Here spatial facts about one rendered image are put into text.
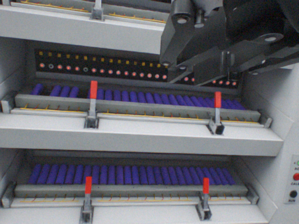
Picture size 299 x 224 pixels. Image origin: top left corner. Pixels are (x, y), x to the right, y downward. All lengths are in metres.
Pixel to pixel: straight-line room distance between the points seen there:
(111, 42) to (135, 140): 0.20
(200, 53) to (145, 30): 0.27
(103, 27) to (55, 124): 0.20
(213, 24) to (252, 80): 0.54
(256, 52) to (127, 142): 0.33
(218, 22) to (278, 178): 0.50
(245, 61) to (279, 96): 0.42
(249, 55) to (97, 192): 0.46
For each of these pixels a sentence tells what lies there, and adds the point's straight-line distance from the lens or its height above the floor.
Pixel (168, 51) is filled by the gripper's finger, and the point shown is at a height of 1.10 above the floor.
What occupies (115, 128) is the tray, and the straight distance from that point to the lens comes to 0.46.
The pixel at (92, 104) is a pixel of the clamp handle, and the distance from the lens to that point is 0.46.
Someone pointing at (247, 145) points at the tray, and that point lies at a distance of 0.56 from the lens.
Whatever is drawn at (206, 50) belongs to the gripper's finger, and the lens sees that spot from 0.18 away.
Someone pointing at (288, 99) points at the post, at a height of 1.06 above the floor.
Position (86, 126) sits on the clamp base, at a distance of 0.46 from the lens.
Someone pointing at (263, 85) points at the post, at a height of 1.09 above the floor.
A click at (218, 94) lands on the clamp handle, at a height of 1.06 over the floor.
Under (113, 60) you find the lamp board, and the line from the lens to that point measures 0.59.
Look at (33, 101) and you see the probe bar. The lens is 0.53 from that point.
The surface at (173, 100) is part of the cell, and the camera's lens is 0.57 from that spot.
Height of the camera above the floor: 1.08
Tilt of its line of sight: 9 degrees down
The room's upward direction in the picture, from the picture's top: 5 degrees clockwise
